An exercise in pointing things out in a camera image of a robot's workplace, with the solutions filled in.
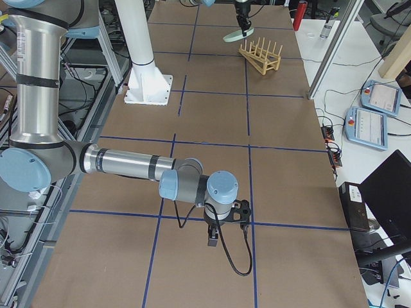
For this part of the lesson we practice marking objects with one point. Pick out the orange black power strip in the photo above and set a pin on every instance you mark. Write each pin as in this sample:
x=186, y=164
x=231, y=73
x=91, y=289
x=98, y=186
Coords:
x=333, y=149

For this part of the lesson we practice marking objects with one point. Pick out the teach pendant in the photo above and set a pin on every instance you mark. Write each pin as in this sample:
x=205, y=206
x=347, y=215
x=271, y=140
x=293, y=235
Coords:
x=381, y=97
x=366, y=127

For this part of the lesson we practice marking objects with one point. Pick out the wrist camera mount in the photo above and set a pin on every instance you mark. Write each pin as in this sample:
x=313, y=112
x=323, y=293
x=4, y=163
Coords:
x=241, y=211

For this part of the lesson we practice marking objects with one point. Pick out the red bottle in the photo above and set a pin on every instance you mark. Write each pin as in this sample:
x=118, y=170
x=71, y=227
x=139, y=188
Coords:
x=299, y=14

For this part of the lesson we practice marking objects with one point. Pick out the aluminium frame post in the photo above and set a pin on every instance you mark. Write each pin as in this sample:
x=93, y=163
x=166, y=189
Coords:
x=349, y=16

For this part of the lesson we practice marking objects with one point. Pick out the far teach pendant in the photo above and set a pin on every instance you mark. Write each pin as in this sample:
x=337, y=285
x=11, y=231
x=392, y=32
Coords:
x=381, y=97

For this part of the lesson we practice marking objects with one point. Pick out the black laptop monitor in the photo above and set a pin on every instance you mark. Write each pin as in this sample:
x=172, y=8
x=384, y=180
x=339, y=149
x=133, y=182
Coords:
x=386, y=191

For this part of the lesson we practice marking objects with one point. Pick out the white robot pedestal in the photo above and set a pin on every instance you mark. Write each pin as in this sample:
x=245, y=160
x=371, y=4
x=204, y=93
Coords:
x=147, y=85

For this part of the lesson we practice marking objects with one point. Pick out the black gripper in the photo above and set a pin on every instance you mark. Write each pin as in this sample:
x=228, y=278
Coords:
x=212, y=222
x=241, y=9

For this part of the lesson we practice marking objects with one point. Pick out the clear water bottle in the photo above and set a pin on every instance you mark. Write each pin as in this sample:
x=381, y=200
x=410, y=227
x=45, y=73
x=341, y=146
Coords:
x=330, y=20

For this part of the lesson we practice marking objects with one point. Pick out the light green plate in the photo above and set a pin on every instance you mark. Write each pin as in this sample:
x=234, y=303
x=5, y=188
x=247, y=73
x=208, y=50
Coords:
x=238, y=35

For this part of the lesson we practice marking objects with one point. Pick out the wooden plate rack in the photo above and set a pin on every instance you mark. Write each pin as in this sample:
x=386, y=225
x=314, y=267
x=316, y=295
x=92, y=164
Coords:
x=263, y=55

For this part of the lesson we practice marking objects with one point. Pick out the near teach pendant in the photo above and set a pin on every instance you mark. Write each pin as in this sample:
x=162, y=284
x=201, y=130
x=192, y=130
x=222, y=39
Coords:
x=366, y=127

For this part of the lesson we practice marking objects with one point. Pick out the black box device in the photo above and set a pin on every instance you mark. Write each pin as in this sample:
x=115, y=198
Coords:
x=354, y=209

